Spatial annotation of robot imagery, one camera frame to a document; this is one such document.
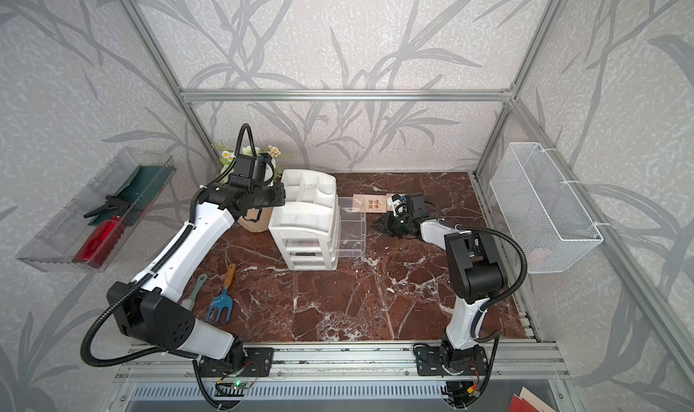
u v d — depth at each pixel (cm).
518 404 68
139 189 74
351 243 99
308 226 79
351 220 91
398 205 89
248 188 58
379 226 88
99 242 58
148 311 40
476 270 51
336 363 75
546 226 60
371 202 111
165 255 44
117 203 67
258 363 73
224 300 85
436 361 73
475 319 55
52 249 58
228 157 82
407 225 79
